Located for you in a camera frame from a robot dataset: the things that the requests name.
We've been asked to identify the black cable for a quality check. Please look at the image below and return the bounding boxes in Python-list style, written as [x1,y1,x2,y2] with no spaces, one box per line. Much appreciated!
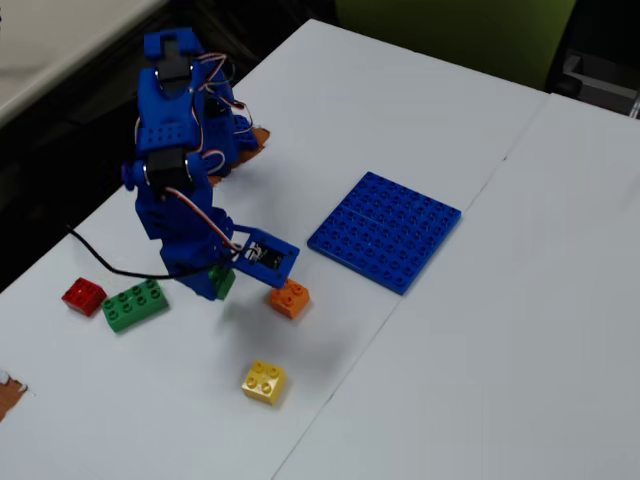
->
[65,224,239,281]

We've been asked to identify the green 2x2 toy block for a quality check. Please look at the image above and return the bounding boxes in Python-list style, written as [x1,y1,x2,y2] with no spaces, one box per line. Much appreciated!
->
[207,264,237,301]

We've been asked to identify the blue 8x8 toy plate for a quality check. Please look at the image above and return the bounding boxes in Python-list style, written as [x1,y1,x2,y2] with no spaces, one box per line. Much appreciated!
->
[306,171,463,297]

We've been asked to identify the grey chair base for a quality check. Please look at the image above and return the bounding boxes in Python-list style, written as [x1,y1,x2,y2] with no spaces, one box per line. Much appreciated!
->
[547,52,640,121]

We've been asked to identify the beige table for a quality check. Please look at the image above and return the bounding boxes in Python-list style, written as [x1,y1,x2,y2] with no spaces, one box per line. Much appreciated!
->
[0,0,169,129]

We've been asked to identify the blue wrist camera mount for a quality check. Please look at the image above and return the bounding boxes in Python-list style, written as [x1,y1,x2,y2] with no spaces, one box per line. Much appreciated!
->
[227,223,301,289]

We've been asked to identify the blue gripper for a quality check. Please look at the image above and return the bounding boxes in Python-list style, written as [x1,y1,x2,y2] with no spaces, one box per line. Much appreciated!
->
[133,184,234,302]

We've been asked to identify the yellow 2x2 toy block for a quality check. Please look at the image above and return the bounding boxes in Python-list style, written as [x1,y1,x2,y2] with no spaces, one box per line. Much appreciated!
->
[241,359,288,407]

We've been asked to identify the red 2x2 toy block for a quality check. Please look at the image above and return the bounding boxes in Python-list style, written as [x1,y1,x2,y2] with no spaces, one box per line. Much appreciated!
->
[61,277,108,318]

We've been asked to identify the white table cover board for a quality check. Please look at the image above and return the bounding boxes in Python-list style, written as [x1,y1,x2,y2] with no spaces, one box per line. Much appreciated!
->
[272,92,640,480]
[0,18,551,480]

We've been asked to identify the green 2x4 toy block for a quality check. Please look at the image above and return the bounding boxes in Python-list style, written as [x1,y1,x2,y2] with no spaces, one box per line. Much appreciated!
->
[100,278,170,334]

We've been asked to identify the red white servo wires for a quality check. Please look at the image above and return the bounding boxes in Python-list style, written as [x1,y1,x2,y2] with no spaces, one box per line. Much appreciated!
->
[164,52,250,251]

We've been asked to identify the orange 2x2 toy block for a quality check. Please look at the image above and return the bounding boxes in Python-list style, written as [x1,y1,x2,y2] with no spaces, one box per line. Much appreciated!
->
[269,278,311,320]

